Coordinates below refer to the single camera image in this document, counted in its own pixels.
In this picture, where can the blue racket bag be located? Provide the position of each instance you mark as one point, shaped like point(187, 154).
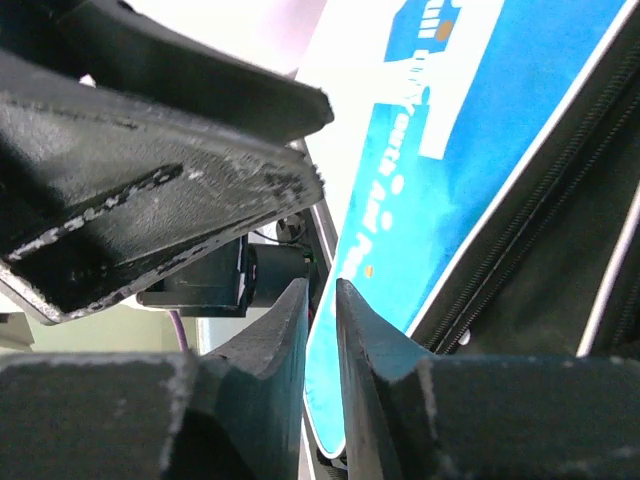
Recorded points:
point(482, 218)

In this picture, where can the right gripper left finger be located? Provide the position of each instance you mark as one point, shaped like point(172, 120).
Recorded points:
point(234, 413)

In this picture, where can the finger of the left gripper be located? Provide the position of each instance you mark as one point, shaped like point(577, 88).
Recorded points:
point(127, 51)
point(103, 195)

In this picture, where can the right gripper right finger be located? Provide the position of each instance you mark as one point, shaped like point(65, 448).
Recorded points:
point(412, 414)

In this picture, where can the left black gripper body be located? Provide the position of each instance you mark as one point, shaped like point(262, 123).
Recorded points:
point(228, 281)

